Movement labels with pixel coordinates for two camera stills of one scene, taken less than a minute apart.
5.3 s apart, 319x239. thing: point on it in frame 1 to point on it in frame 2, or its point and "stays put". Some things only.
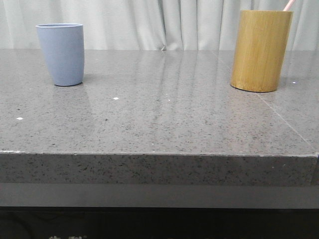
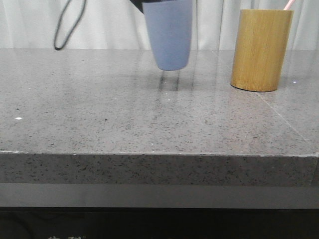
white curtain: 150,25 stays put
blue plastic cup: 63,45 to 170,26
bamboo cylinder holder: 260,50 stays put
